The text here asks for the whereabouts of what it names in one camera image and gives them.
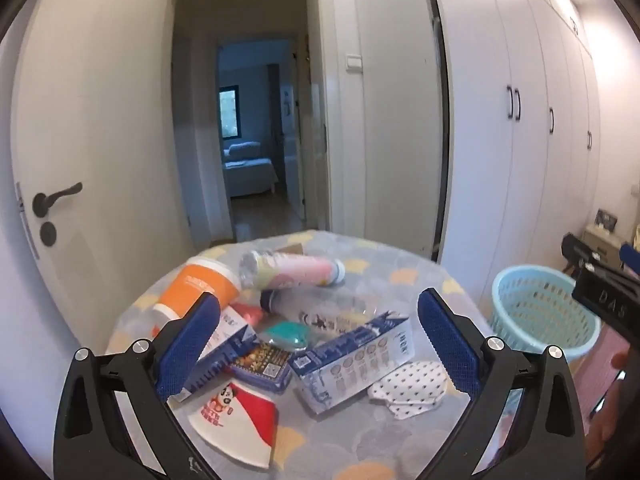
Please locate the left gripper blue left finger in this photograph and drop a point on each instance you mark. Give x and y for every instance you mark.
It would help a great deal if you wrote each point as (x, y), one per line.
(180, 343)

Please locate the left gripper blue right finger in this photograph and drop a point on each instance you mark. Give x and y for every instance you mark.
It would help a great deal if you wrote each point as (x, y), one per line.
(455, 340)

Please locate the dark blue playing card box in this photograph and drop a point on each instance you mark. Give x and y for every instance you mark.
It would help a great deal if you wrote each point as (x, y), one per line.
(265, 367)

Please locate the teal clay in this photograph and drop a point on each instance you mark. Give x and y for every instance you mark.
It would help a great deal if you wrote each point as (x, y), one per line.
(287, 336)

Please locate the large blue white milk carton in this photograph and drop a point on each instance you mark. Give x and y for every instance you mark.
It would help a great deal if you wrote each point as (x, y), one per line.
(332, 373)

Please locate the pink yogurt drink bottle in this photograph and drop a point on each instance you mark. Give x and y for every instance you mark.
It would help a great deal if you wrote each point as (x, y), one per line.
(277, 270)

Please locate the brown cardboard box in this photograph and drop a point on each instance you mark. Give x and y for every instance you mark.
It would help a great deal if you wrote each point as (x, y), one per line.
(295, 249)

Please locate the person's right hand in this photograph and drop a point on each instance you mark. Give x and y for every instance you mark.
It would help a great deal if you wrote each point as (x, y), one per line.
(603, 432)

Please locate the beige nightstand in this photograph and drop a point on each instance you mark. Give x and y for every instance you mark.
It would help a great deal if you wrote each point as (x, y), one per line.
(606, 244)

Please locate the white dotted face mask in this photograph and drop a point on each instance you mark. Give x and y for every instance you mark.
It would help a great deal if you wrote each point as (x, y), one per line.
(413, 389)

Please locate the small blue white milk carton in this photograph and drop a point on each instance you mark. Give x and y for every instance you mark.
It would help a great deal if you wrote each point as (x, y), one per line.
(232, 339)

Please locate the light blue plastic basket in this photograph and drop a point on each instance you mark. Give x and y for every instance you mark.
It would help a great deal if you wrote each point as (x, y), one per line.
(533, 308)

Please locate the orange paper cup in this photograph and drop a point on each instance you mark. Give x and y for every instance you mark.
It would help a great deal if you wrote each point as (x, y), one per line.
(198, 276)

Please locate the red white paper cup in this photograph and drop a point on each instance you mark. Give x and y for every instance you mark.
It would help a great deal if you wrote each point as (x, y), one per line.
(240, 423)

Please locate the pink clay piece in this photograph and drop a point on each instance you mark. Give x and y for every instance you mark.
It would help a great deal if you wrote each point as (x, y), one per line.
(253, 315)

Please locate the clear plastic bottle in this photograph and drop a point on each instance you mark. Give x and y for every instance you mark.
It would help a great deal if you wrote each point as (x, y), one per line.
(324, 310)

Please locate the white room door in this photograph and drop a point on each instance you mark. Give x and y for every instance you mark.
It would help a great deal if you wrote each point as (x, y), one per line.
(91, 104)

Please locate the bed in far room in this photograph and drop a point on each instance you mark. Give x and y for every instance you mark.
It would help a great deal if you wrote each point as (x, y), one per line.
(247, 172)

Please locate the white wardrobe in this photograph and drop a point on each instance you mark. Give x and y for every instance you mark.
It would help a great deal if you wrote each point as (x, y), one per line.
(525, 126)

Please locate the picture frame on nightstand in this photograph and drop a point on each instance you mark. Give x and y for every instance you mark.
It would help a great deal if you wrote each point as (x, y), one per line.
(606, 220)

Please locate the black door handle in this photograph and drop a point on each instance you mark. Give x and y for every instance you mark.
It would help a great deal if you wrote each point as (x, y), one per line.
(42, 203)

